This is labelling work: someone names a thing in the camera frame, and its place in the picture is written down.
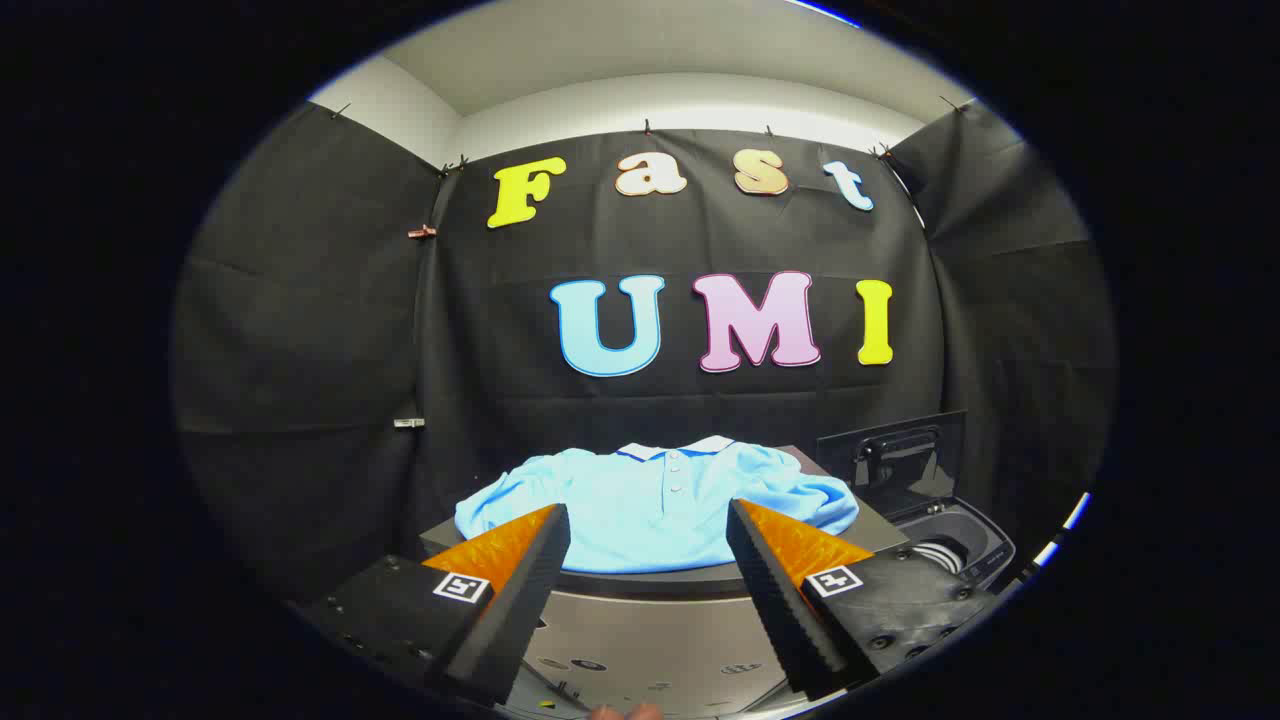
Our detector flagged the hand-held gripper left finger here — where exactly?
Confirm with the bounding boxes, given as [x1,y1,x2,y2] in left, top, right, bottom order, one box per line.
[300,503,572,707]

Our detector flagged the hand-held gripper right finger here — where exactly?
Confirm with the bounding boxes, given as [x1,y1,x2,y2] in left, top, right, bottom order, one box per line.
[726,498,1001,701]

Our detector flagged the light blue polo shirt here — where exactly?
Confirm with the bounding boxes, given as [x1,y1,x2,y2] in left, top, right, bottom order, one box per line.
[455,435,861,575]

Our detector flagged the dark grey washing machine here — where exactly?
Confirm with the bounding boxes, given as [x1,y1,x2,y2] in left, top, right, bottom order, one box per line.
[880,497,1019,591]

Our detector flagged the black backdrop cloth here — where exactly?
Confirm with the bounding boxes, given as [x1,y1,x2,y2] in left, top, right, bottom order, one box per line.
[172,100,1118,601]

